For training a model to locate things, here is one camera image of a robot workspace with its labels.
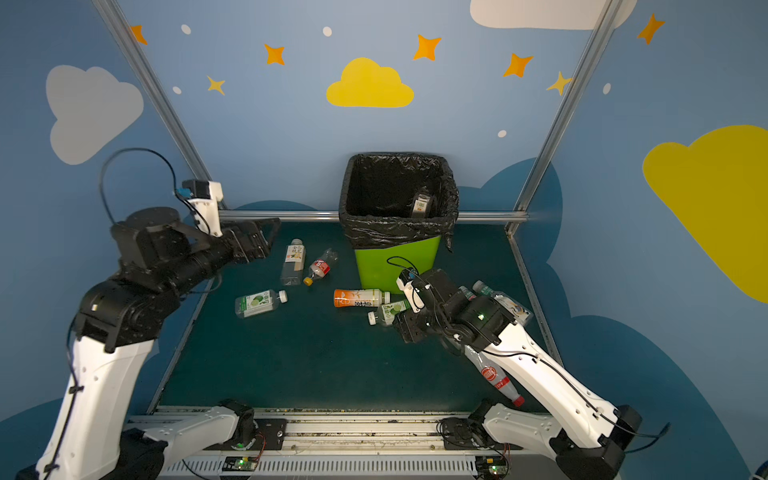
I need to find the aluminium back frame rail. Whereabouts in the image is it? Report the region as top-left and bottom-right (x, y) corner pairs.
(219, 210), (528, 224)

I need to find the clear bottle colourful label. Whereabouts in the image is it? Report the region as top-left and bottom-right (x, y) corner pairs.
(472, 280), (533, 327)

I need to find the black bin liner bag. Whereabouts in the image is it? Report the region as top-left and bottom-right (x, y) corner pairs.
(338, 152), (460, 249)

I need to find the clear lime juice bottle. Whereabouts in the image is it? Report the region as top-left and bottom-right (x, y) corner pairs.
(235, 290), (288, 318)
(367, 300), (411, 326)

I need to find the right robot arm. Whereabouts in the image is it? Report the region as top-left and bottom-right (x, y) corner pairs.
(394, 268), (642, 479)

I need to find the clear square osmanthus tea bottle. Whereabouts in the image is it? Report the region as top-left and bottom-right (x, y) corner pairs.
(280, 238), (306, 286)

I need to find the white bottle red logo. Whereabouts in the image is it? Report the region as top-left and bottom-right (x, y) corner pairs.
(464, 346), (525, 407)

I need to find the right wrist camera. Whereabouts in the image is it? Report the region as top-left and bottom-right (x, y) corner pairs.
(396, 268), (424, 313)

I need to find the clear bottle red label yellow cap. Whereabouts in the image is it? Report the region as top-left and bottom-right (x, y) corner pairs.
(303, 248), (338, 286)

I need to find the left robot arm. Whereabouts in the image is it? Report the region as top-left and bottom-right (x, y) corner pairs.
(19, 207), (281, 479)

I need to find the aluminium right frame post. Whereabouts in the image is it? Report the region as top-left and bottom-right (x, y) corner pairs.
(505, 0), (625, 239)

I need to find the green plastic bin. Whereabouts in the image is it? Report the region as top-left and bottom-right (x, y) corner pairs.
(354, 236), (441, 293)

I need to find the aluminium frame post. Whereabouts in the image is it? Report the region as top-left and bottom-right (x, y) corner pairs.
(92, 1), (213, 224)
(505, 0), (625, 239)

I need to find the orange juice bottle back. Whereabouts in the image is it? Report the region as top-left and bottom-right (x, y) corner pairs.
(333, 289), (391, 308)

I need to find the aluminium left frame post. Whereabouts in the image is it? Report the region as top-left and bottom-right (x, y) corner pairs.
(92, 1), (213, 224)

